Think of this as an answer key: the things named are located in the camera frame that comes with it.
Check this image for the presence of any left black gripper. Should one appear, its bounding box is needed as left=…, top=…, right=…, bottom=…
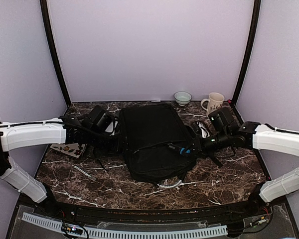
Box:
left=86, top=128, right=134, bottom=157

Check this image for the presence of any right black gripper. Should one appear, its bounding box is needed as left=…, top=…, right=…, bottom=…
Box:
left=183, top=129, right=231, bottom=159

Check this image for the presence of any black blue marker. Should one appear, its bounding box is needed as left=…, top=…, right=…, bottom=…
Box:
left=168, top=143, right=191, bottom=155

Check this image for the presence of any black student backpack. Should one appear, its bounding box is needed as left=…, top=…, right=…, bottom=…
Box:
left=115, top=104, right=209, bottom=183

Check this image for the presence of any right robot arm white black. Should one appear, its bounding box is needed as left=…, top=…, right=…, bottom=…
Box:
left=180, top=121, right=299, bottom=216

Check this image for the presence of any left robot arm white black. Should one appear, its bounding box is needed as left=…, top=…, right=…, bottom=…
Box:
left=0, top=116, right=119, bottom=217

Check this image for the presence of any floral square coaster mat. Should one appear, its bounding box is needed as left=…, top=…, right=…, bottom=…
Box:
left=50, top=143, right=87, bottom=158

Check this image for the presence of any clear thin pen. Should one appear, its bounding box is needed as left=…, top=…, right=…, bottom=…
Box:
left=74, top=166, right=96, bottom=181

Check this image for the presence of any small white blue bowl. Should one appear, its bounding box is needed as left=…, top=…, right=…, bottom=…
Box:
left=174, top=91, right=192, bottom=106

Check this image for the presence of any cream mug with print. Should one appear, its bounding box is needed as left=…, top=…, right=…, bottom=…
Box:
left=200, top=92, right=225, bottom=115

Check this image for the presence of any small circuit board left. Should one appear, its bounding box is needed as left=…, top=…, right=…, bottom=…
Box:
left=61, top=224, right=83, bottom=236

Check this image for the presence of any small circuit board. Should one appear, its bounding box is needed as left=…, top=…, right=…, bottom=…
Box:
left=249, top=216, right=269, bottom=227
left=61, top=224, right=83, bottom=236

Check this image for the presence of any small circuit board right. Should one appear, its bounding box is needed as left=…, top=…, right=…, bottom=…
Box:
left=249, top=216, right=269, bottom=227

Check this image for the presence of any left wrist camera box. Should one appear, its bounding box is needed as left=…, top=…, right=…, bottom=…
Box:
left=88, top=106, right=112, bottom=132

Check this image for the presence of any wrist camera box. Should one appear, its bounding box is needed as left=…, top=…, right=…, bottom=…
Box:
left=208, top=108, right=239, bottom=133
left=88, top=106, right=112, bottom=132

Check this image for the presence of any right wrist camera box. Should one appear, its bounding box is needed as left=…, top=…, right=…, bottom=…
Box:
left=208, top=108, right=239, bottom=133

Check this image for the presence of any black front rail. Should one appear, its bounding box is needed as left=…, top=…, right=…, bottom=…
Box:
left=15, top=188, right=289, bottom=224

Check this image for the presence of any white slotted cable duct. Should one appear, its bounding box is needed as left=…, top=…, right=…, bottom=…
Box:
left=21, top=213, right=228, bottom=239

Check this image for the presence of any left black frame post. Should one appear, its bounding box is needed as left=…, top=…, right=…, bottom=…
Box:
left=39, top=0, right=72, bottom=107

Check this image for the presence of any black frame post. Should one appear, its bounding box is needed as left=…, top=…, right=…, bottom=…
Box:
left=231, top=0, right=262, bottom=106
left=39, top=0, right=72, bottom=107

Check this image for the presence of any right black frame post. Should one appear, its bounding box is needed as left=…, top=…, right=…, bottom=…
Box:
left=231, top=0, right=262, bottom=106

